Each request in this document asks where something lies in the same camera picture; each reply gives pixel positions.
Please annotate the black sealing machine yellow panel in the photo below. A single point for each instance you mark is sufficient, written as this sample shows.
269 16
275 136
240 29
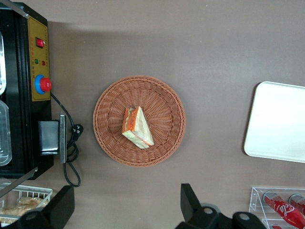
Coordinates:
21 95

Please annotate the red cola bottle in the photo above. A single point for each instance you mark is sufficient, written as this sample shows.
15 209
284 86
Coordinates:
297 202
276 226
283 210

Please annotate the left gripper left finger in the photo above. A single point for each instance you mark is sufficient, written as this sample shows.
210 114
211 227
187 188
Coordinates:
62 205

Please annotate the clear acrylic bottle rack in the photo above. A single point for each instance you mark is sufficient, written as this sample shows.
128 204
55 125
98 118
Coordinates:
256 200

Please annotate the round brown wicker basket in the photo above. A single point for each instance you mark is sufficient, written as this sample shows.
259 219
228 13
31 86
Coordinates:
162 107

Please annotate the cream plastic tray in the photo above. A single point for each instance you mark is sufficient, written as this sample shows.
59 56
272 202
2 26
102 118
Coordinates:
276 124

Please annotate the triangle sandwich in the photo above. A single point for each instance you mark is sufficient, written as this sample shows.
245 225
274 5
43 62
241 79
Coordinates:
135 128

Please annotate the clear bag fried snacks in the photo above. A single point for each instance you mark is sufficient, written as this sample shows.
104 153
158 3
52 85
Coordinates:
10 214
33 202

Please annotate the silver food container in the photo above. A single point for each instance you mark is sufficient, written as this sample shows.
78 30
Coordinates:
4 133

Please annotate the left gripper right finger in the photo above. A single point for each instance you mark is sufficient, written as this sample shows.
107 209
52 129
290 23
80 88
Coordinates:
190 210

